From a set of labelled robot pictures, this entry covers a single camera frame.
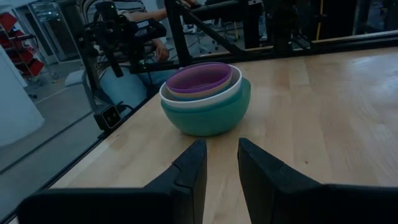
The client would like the purple plastic bowl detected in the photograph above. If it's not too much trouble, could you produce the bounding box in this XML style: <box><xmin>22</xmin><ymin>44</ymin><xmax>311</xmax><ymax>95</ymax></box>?
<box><xmin>165</xmin><ymin>61</ymin><xmax>233</xmax><ymax>94</ymax></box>

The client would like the white plastic bowl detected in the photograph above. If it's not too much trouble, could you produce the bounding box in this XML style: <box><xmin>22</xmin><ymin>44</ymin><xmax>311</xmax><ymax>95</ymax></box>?
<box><xmin>159</xmin><ymin>64</ymin><xmax>243</xmax><ymax>110</ymax></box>

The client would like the red shelf cart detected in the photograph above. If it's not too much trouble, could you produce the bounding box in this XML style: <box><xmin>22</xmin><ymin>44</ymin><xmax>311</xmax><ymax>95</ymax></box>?
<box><xmin>0</xmin><ymin>12</ymin><xmax>46</xmax><ymax>79</ymax></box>

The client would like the large green plastic bowl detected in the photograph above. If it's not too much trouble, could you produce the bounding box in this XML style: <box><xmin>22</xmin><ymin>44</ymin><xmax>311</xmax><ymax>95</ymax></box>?
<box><xmin>160</xmin><ymin>77</ymin><xmax>252</xmax><ymax>138</ymax></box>

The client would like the office chair base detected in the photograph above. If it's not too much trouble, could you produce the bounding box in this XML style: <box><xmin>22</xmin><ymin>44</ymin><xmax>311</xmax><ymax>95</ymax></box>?
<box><xmin>183</xmin><ymin>23</ymin><xmax>219</xmax><ymax>55</ymax></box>

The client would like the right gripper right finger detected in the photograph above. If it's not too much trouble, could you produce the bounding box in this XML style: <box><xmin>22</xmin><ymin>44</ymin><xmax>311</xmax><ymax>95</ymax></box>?
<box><xmin>238</xmin><ymin>138</ymin><xmax>325</xmax><ymax>224</ymax></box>

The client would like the person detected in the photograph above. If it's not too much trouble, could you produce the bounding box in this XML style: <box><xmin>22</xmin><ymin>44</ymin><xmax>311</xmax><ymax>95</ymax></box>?
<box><xmin>77</xmin><ymin>0</ymin><xmax>200</xmax><ymax>110</ymax></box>

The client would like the black table-level camera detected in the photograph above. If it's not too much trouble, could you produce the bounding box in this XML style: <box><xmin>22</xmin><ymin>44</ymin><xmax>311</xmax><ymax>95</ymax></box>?
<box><xmin>93</xmin><ymin>104</ymin><xmax>126</xmax><ymax>132</ymax></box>

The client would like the yellow pole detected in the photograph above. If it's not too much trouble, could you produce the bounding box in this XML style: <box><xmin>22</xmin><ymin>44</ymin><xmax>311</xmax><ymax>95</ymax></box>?
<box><xmin>315</xmin><ymin>0</ymin><xmax>325</xmax><ymax>41</ymax></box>

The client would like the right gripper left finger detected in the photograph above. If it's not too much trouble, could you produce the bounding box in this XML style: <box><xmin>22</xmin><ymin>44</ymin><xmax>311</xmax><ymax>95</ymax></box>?
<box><xmin>142</xmin><ymin>139</ymin><xmax>208</xmax><ymax>224</ymax></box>

